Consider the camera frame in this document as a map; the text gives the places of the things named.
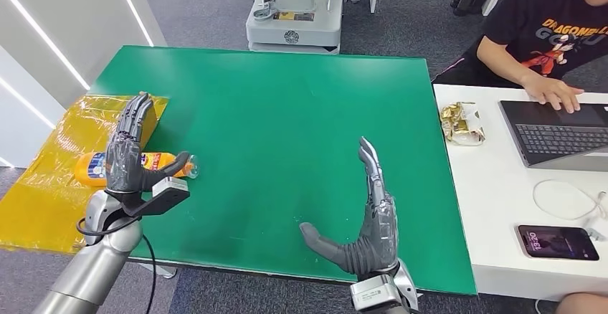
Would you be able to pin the crumpled gold snack wrapper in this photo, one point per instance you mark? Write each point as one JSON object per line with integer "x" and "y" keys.
{"x": 460, "y": 123}

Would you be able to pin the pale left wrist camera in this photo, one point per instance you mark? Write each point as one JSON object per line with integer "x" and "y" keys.
{"x": 168, "y": 188}

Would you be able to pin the white table leg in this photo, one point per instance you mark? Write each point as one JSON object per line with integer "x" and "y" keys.
{"x": 159, "y": 270}

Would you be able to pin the orange bottle with clear cap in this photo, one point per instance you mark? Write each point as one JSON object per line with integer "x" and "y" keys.
{"x": 90, "y": 169}

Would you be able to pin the dark grey laptop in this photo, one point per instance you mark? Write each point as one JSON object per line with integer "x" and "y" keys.
{"x": 556, "y": 136}

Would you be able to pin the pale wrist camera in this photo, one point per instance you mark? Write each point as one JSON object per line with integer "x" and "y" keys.
{"x": 375, "y": 295}
{"x": 168, "y": 188}

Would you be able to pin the white table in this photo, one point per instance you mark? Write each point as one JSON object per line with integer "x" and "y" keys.
{"x": 494, "y": 198}

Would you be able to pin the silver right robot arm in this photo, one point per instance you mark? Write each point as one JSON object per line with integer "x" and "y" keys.
{"x": 408, "y": 288}

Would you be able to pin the green table mat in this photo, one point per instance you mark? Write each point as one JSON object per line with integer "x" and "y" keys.
{"x": 285, "y": 112}

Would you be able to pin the grey robot base machine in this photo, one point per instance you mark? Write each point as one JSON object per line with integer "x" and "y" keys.
{"x": 293, "y": 27}

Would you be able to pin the black smartphone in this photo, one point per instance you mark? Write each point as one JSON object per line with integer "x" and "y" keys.
{"x": 556, "y": 242}

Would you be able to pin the person's right forearm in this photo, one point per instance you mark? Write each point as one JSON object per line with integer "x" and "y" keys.
{"x": 503, "y": 62}

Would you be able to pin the person's right hand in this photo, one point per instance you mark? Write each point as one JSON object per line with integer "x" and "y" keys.
{"x": 553, "y": 91}

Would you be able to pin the yellow plastic-wrapped cardboard box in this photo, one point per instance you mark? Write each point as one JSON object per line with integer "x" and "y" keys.
{"x": 47, "y": 207}

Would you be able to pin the person's bare knee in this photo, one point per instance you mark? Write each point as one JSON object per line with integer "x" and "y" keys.
{"x": 584, "y": 304}

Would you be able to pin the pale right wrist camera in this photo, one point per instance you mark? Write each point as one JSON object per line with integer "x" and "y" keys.
{"x": 375, "y": 295}

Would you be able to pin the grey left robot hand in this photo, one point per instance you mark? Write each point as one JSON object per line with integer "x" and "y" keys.
{"x": 123, "y": 169}

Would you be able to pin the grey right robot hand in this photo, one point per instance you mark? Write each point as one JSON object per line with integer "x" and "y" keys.
{"x": 380, "y": 236}

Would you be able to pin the person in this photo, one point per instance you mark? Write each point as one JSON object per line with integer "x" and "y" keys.
{"x": 541, "y": 22}

